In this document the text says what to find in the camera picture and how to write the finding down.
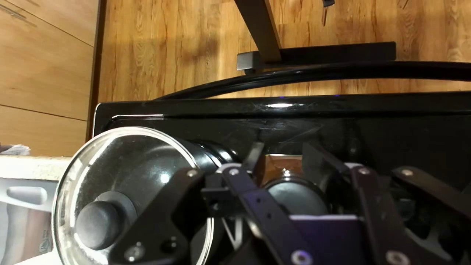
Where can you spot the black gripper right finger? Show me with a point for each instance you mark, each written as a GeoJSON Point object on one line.
{"type": "Point", "coordinates": [377, 211]}

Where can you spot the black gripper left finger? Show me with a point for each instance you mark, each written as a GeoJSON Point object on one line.
{"type": "Point", "coordinates": [162, 230]}

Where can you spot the black electric stove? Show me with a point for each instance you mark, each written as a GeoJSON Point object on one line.
{"type": "Point", "coordinates": [343, 105]}

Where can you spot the large black pot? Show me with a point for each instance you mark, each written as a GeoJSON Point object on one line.
{"type": "Point", "coordinates": [215, 152]}

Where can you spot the white toaster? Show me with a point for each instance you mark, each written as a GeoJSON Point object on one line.
{"type": "Point", "coordinates": [23, 221]}

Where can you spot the wooden lower cabinet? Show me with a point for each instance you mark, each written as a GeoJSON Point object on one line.
{"type": "Point", "coordinates": [44, 64]}

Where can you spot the black stand base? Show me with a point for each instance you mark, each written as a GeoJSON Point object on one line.
{"type": "Point", "coordinates": [265, 30]}

